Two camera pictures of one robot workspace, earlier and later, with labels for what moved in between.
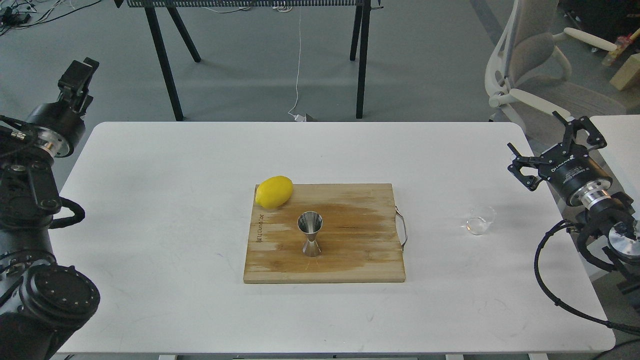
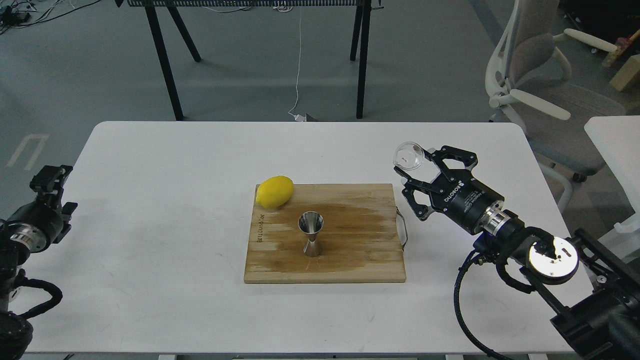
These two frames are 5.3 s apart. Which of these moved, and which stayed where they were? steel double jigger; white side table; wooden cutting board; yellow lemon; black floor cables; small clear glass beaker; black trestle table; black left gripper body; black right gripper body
Moved: small clear glass beaker; black right gripper body; black left gripper body
Stayed: white side table; black trestle table; steel double jigger; wooden cutting board; black floor cables; yellow lemon
